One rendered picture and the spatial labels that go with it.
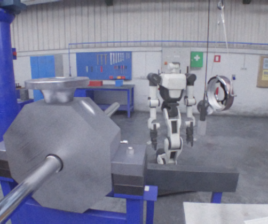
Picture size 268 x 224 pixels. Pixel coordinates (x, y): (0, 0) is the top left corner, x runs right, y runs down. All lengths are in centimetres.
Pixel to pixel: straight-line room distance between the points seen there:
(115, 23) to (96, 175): 572
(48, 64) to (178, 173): 573
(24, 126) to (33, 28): 680
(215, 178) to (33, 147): 99
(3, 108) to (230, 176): 253
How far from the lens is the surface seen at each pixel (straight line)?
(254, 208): 103
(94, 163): 77
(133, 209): 89
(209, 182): 126
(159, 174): 120
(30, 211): 114
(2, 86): 273
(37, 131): 83
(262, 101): 665
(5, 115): 279
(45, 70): 652
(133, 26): 610
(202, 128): 165
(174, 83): 209
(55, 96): 78
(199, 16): 616
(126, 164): 75
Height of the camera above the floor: 147
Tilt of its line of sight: 14 degrees down
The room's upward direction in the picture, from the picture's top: straight up
